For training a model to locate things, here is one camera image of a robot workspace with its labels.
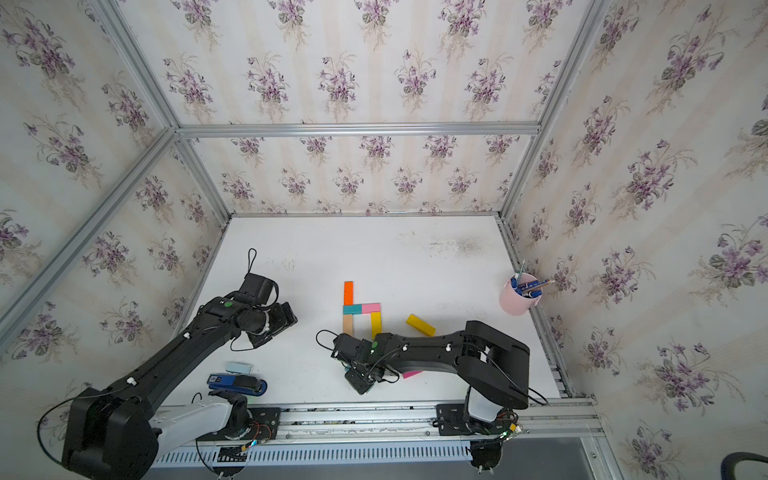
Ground pink pen cup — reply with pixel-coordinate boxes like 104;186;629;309
499;273;543;316

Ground light blue eraser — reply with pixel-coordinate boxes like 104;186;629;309
225;361;253;375

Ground pink wooden block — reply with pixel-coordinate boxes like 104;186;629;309
361;303;381;314

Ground natural wood block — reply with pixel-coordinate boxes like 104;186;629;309
342;314;355;336

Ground blue pens in cup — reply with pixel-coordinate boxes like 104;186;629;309
510;260;553;299

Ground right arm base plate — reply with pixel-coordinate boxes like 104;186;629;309
432;403;518;437

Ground orange wooden block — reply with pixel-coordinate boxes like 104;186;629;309
343;281;354;306

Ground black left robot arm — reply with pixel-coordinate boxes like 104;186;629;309
61;293;298;479

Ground blue stapler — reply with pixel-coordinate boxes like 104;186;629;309
207;373;268;397

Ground aluminium mounting rail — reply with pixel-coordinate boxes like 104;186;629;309
149;397;608;472

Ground small teal wooden block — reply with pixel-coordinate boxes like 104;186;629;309
343;304;363;316

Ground yellow wooden block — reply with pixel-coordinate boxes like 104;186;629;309
406;314;436;337
370;311;383;338

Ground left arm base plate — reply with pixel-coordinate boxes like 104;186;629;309
198;407;282;442

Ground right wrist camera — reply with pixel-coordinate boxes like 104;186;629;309
331;333;372;365

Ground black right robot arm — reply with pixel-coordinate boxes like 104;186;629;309
331;320;532;410

